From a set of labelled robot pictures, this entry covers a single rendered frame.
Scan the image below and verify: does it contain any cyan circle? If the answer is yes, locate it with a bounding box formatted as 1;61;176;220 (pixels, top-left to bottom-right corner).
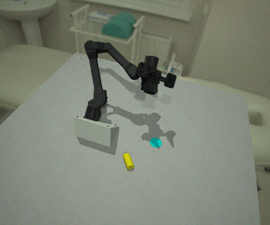
150;138;162;148

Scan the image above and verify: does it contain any yellow tall cylinder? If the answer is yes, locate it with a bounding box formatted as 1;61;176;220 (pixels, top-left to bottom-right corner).
123;153;134;170

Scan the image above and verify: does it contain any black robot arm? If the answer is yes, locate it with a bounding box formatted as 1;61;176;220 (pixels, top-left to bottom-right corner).
83;40;160;121

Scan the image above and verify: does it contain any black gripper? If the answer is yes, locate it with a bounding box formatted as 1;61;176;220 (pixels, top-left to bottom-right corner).
136;62;177;88

